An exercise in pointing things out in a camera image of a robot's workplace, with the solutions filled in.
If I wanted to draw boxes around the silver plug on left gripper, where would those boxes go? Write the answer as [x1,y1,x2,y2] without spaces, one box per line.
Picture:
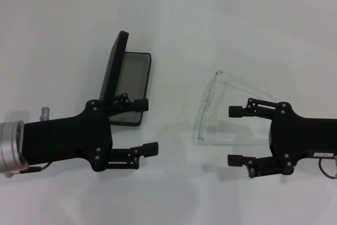
[39,106,51,122]

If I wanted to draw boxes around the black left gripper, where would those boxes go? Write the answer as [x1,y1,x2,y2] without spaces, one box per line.
[23,93,150,173]

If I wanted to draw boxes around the dark right arm cable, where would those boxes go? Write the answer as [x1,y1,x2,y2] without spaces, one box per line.
[318,156,337,178]

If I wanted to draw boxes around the dark left arm cable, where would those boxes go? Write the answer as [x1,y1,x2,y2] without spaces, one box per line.
[19,165,50,175]

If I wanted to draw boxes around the black glasses case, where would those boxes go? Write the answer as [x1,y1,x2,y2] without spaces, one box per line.
[100,30,153,127]

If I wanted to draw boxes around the clear transparent glasses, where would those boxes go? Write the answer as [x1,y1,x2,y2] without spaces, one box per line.
[193,71,280,146]

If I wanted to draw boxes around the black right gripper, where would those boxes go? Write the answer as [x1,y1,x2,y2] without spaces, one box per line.
[227,97,337,179]

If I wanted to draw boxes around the dark arm cable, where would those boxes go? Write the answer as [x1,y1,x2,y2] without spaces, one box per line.
[19,165,50,175]
[318,156,337,178]

